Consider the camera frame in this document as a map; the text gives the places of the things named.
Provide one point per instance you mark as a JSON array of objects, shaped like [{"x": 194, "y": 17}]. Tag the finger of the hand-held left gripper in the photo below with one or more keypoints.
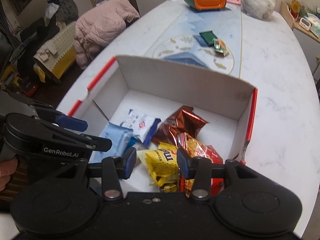
[
  {"x": 72, "y": 124},
  {"x": 100, "y": 143}
]

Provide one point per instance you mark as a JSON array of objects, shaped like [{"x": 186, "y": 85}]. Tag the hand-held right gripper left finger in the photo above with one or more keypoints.
[{"x": 130, "y": 163}]

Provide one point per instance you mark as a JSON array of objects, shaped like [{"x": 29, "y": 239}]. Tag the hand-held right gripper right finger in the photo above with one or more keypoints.
[{"x": 183, "y": 163}]

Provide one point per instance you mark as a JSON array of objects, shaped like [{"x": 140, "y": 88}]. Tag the light blue snack packet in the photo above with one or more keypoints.
[{"x": 112, "y": 137}]

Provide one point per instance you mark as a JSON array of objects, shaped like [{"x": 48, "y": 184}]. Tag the red puffed snack bag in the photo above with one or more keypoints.
[{"x": 200, "y": 150}]

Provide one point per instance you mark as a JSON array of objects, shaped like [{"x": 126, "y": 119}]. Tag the yellow candy packet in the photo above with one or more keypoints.
[{"x": 160, "y": 160}]

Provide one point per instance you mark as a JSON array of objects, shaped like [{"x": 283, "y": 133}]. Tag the dark red foil snack bag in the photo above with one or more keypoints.
[{"x": 180, "y": 125}]

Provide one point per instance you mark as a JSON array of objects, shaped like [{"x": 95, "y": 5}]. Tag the white blue snack packet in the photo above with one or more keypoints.
[{"x": 140, "y": 123}]

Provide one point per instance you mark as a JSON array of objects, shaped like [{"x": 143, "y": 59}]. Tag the white red cardboard box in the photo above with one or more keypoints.
[{"x": 185, "y": 85}]

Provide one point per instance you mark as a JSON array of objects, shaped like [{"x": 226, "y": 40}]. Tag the person's left hand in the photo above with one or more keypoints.
[{"x": 6, "y": 172}]

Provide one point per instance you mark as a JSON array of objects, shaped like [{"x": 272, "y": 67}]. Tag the gold foil candy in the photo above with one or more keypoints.
[{"x": 170, "y": 188}]

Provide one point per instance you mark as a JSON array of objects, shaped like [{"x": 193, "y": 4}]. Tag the red plastic object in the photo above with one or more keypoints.
[{"x": 30, "y": 90}]

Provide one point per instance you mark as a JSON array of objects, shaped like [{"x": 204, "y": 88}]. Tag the yellow plastic object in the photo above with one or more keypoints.
[{"x": 10, "y": 76}]

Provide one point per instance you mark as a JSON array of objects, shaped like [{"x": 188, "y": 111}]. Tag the cream cushioned chair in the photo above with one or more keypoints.
[{"x": 57, "y": 45}]

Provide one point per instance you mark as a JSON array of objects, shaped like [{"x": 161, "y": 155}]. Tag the pink puffer jacket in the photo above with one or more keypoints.
[{"x": 105, "y": 27}]

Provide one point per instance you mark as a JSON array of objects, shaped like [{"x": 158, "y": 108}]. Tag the pile of dark clothes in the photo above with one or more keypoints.
[{"x": 65, "y": 10}]

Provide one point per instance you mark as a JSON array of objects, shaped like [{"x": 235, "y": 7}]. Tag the green burger print packet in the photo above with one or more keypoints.
[{"x": 221, "y": 46}]

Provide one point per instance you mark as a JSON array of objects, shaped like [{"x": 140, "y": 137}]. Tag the green snack packet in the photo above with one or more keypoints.
[{"x": 207, "y": 36}]

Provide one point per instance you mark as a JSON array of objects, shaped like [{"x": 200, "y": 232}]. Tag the white wooden cabinet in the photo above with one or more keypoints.
[{"x": 286, "y": 12}]

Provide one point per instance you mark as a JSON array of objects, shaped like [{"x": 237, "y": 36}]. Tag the pink white timer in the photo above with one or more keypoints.
[{"x": 305, "y": 22}]

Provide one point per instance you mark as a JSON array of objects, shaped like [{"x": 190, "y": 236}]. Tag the green tissue pack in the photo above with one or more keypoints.
[{"x": 314, "y": 25}]

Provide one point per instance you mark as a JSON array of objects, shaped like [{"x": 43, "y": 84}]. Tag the orange soap bottle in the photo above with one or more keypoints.
[{"x": 295, "y": 6}]

